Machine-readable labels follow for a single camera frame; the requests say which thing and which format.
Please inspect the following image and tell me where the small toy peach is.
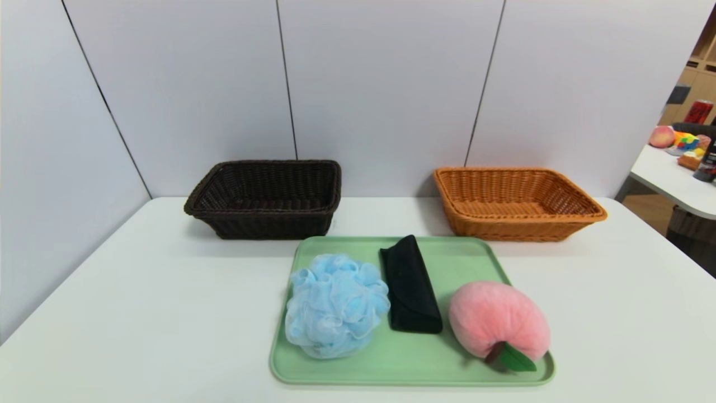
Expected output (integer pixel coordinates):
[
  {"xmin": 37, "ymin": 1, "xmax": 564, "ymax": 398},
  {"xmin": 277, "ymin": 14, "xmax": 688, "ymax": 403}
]
[{"xmin": 649, "ymin": 125, "xmax": 676, "ymax": 149}]

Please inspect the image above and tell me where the black bowl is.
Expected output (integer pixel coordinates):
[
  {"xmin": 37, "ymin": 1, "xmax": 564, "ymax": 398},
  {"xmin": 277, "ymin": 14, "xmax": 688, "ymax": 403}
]
[{"xmin": 671, "ymin": 121, "xmax": 716, "ymax": 140}]

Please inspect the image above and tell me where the blue mesh bath loofah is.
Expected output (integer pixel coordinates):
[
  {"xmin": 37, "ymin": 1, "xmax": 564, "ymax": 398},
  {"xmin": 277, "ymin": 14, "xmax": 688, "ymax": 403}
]
[{"xmin": 284, "ymin": 254, "xmax": 391, "ymax": 359}]

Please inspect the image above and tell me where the black bottle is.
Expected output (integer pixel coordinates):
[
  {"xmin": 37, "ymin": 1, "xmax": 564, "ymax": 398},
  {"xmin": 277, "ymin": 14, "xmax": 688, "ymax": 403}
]
[{"xmin": 693, "ymin": 140, "xmax": 716, "ymax": 183}]

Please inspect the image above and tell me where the wooden shelf unit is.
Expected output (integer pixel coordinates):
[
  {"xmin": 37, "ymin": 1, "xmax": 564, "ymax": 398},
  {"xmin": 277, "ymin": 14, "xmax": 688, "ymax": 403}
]
[{"xmin": 659, "ymin": 6, "xmax": 716, "ymax": 126}]

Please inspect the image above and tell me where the black glasses case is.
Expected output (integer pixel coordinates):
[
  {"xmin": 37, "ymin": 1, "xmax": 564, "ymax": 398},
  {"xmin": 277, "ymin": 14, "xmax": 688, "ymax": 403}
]
[{"xmin": 379, "ymin": 235, "xmax": 444, "ymax": 335}]

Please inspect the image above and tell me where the orange wicker basket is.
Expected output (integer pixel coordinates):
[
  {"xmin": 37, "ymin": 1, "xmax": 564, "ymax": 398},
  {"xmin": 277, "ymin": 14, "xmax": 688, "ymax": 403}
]
[{"xmin": 434, "ymin": 167, "xmax": 608, "ymax": 242}]

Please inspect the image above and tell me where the green plastic tray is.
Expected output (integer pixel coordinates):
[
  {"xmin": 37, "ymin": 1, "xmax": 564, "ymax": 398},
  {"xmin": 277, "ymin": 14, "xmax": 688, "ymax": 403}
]
[{"xmin": 269, "ymin": 235, "xmax": 556, "ymax": 387}]

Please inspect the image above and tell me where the red soda can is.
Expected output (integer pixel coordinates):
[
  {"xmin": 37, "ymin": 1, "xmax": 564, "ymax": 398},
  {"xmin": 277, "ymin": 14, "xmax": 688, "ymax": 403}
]
[{"xmin": 684, "ymin": 100, "xmax": 714, "ymax": 125}]

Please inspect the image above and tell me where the dark brown wicker basket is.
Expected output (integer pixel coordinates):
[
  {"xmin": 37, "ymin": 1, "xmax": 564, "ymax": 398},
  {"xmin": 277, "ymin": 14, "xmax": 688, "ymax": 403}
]
[{"xmin": 183, "ymin": 160, "xmax": 342, "ymax": 240}]

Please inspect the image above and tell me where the pink plush peach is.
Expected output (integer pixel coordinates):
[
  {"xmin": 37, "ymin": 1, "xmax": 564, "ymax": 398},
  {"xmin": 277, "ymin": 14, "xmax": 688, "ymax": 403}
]
[{"xmin": 448, "ymin": 281, "xmax": 552, "ymax": 373}]

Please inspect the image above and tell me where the white side table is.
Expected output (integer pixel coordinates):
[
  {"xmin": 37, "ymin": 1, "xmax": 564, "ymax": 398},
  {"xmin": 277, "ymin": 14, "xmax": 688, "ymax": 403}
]
[{"xmin": 630, "ymin": 144, "xmax": 716, "ymax": 220}]

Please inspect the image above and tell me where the dark wicker stool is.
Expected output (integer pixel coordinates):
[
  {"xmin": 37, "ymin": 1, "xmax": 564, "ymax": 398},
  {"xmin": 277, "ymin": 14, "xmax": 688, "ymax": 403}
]
[{"xmin": 666, "ymin": 205, "xmax": 716, "ymax": 278}]

